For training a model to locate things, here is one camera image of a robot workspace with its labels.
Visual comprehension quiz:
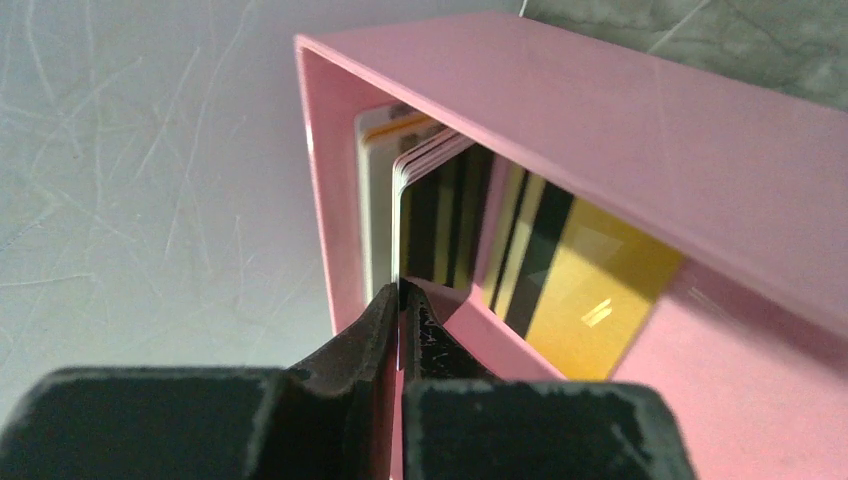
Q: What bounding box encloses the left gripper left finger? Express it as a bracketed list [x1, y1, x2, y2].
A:
[1, 284, 399, 479]

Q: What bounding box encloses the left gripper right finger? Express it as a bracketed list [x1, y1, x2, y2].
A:
[400, 281, 696, 479]

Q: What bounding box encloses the pink plastic bin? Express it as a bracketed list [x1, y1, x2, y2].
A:
[295, 12, 847, 479]

